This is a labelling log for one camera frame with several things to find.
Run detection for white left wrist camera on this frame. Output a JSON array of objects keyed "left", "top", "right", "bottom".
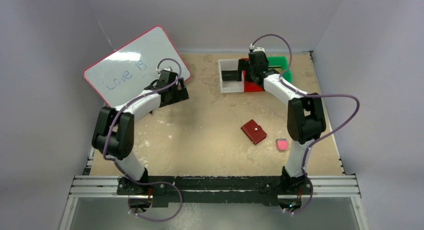
[{"left": 157, "top": 67, "right": 173, "bottom": 73}]

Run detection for white plastic bin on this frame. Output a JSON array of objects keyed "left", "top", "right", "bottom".
[{"left": 218, "top": 59, "right": 245, "bottom": 94}]

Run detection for green plastic bin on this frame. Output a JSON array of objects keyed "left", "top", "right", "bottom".
[{"left": 267, "top": 56, "right": 293, "bottom": 83}]

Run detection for red plastic bin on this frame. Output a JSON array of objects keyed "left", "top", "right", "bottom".
[{"left": 239, "top": 58, "right": 263, "bottom": 93}]

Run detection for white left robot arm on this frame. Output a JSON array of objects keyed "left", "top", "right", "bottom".
[{"left": 91, "top": 69, "right": 189, "bottom": 185}]

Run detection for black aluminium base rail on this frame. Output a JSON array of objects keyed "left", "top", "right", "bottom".
[{"left": 69, "top": 176, "right": 361, "bottom": 208}]

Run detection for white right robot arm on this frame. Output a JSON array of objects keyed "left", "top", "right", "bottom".
[{"left": 237, "top": 50, "right": 327, "bottom": 188}]

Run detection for pink framed whiteboard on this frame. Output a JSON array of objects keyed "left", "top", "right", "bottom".
[{"left": 83, "top": 25, "right": 191, "bottom": 107}]

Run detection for pink grey eraser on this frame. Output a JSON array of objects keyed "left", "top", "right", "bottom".
[{"left": 275, "top": 138, "right": 288, "bottom": 152}]

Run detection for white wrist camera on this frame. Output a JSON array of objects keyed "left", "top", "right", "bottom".
[
  {"left": 249, "top": 45, "right": 265, "bottom": 52},
  {"left": 157, "top": 67, "right": 173, "bottom": 73}
]

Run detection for red leather card holder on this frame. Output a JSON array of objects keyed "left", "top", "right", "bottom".
[{"left": 240, "top": 119, "right": 267, "bottom": 145}]

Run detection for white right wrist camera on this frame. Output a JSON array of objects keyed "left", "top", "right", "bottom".
[{"left": 249, "top": 45, "right": 265, "bottom": 52}]

